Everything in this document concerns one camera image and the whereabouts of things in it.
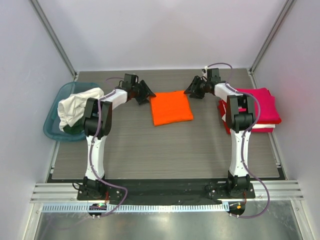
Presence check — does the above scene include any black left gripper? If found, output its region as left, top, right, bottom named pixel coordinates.
left=131, top=80, right=156, bottom=105

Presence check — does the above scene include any orange shirt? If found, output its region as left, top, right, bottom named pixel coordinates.
left=149, top=90, right=194, bottom=127

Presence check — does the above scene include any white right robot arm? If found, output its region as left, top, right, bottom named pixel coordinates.
left=133, top=74, right=261, bottom=198

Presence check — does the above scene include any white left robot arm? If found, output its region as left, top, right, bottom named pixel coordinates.
left=78, top=80, right=156, bottom=200

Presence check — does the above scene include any dark green t shirt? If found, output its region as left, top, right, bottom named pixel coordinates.
left=63, top=121, right=84, bottom=135

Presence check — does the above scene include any white t shirt in basket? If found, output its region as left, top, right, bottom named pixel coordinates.
left=57, top=87, right=104, bottom=131

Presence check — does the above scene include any folded magenta t shirt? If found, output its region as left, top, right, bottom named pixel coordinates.
left=236, top=87, right=282, bottom=125

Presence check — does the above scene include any teal plastic basket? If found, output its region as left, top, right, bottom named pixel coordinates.
left=42, top=81, right=102, bottom=143

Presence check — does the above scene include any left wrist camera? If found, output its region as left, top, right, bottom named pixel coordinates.
left=122, top=73, right=139, bottom=88

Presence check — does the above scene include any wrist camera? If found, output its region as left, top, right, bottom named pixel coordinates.
left=122, top=73, right=139, bottom=88
left=202, top=66, right=221, bottom=83

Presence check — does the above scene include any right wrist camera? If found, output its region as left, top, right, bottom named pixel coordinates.
left=202, top=66, right=221, bottom=83

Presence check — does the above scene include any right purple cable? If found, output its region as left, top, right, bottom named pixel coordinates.
left=203, top=62, right=271, bottom=220

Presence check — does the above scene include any right aluminium corner post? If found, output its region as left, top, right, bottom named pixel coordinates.
left=248, top=0, right=296, bottom=75

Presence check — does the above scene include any aluminium corner post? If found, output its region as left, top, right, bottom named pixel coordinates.
left=248, top=0, right=296, bottom=75
left=29, top=0, right=78, bottom=81

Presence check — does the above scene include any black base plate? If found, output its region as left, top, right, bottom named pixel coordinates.
left=72, top=178, right=256, bottom=206

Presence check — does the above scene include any left aluminium corner post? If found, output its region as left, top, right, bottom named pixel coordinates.
left=29, top=0, right=78, bottom=81

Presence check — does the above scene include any white slotted cable duct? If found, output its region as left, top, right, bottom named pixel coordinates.
left=42, top=202, right=229, bottom=214

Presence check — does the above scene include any aluminium frame rail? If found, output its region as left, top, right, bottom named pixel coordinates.
left=30, top=180, right=304, bottom=203

